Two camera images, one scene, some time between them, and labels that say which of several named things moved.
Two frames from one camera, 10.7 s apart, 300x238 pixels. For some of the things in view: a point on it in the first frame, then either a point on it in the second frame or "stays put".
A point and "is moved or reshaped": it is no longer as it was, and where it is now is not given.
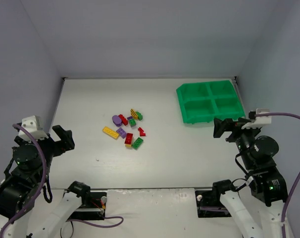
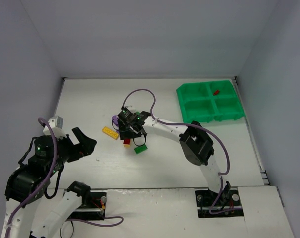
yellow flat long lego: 110,133 stays put
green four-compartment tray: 204,101 stays put
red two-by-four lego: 128,138 stays put
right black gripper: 232,130 → 127,127
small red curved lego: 141,132 is moved or reshaped
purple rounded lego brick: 117,120 stays put
